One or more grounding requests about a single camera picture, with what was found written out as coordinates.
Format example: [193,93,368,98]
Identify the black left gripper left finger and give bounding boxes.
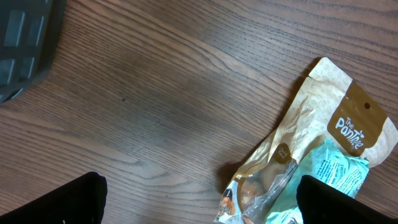
[1,172,108,224]

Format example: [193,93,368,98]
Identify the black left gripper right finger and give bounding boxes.
[296,175,397,224]

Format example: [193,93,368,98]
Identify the brown snack pouch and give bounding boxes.
[215,57,397,223]

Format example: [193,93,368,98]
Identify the grey plastic mesh basket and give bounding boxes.
[1,0,67,104]

